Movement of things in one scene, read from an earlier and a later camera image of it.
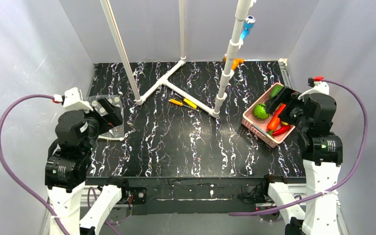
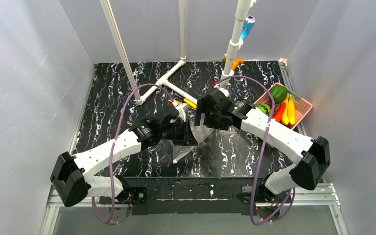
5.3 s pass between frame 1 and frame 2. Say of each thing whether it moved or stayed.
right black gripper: moved
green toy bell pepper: stayed
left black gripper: moved
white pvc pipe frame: stayed
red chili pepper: stayed
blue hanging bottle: stayed
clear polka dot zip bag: moved
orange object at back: stayed
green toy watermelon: stayed
